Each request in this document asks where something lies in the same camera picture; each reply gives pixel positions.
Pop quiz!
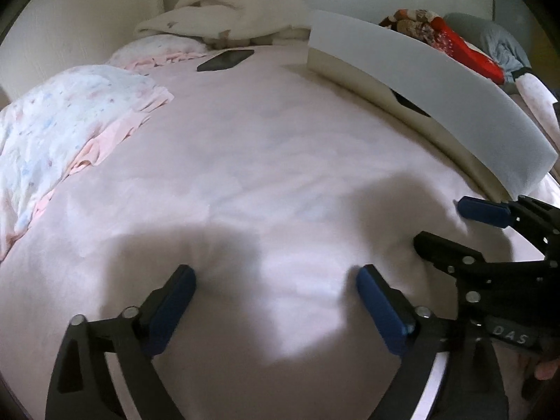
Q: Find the white pink dotted cloth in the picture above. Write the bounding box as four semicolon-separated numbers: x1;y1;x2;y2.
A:
516;72;560;145

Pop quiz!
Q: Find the person's right hand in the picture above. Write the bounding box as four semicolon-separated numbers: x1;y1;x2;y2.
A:
534;354;560;381

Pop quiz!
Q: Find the grey cloth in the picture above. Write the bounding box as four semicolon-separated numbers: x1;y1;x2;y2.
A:
444;12;532;82

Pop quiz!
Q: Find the white storage box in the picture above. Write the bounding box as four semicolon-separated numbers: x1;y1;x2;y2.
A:
304;9;558;200

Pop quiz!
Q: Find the white floral quilt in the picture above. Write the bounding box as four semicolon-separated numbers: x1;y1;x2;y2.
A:
0;65;176;259

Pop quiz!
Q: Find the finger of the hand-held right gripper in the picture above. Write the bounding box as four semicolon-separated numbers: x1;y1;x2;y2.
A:
413;231;486;278
457;196;539;228

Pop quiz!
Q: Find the folded white fleece blanket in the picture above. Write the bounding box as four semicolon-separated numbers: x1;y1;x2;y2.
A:
133;0;313;49

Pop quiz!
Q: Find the black smartphone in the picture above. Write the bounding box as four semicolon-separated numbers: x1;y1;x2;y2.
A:
197;49;255;73

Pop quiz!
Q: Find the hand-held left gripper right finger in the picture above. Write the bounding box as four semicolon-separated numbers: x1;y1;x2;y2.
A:
356;265;508;420

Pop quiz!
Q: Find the white bed headboard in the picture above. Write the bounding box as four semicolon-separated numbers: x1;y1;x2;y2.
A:
0;0;165;106

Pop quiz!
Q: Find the red brown patterned cloth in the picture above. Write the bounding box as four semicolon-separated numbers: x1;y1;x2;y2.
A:
378;8;506;85

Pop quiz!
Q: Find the pink bed sheet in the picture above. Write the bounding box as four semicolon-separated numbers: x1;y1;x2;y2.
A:
0;39;560;420

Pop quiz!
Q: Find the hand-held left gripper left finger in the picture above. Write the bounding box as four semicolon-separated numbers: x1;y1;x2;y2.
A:
45;265;196;420

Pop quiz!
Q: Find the pink ruffled pillow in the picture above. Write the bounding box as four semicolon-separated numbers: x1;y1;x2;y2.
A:
107;35;211;70

